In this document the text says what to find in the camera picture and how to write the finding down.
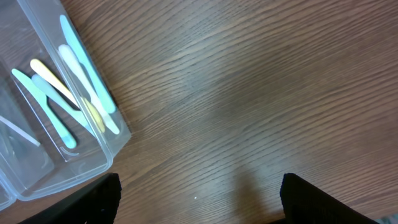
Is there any left clear plastic container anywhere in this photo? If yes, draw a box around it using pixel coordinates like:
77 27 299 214
1 65 54 210

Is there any yellow plastic knife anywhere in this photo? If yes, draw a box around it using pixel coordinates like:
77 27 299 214
29 58 106 134

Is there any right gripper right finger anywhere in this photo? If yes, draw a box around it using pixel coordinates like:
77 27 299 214
280 173 377 224

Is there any clear plastic container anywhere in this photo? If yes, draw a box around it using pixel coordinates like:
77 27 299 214
1 65 54 210
1 0 131 208

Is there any right clear plastic container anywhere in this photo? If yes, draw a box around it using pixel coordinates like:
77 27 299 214
1 0 131 208

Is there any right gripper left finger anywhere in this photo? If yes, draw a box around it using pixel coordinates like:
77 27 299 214
21 173 122 224

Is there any cream plastic knife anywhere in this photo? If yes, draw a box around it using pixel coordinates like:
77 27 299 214
58 44 120 134

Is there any light blue knife top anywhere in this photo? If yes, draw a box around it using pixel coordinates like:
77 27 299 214
11 68 77 149

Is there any white plastic knife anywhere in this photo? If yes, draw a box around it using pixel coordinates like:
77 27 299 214
59 14 116 114

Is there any pale blue knife bottom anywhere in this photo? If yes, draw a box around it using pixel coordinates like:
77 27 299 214
32 74 94 135

